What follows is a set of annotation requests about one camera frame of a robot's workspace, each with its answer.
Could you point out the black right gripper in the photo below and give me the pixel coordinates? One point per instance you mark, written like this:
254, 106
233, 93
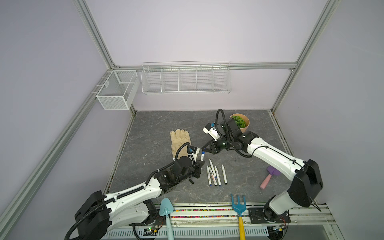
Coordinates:
213, 149

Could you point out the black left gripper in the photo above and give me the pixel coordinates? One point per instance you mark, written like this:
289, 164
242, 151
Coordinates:
197, 166

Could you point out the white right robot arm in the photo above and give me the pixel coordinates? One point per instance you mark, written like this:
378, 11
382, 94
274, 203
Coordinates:
305, 176

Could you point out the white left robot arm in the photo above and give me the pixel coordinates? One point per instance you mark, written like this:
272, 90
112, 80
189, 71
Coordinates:
101, 213

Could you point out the cream work glove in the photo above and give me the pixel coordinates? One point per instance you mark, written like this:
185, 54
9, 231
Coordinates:
178, 138

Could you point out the terracotta pot with green plant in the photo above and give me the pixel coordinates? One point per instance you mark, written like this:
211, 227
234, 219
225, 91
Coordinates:
242, 121

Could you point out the teal garden trowel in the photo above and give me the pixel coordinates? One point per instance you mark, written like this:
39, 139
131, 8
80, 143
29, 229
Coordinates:
166, 208

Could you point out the purple pink small shovel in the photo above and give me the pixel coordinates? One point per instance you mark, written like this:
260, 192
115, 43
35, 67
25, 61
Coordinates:
272, 172

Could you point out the small white mesh basket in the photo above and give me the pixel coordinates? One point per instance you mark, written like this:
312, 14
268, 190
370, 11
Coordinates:
118, 90

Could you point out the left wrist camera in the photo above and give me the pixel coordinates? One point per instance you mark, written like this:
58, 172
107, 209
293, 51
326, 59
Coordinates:
193, 153

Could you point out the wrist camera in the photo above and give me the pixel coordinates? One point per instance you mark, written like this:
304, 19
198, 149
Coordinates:
193, 153
211, 130

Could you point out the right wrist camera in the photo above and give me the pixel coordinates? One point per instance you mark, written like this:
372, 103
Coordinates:
211, 130

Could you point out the teal fork yellow handle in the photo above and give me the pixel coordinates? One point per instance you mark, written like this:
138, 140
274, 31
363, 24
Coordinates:
239, 208

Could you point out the long white wire basket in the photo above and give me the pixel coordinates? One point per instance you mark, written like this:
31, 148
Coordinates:
186, 77

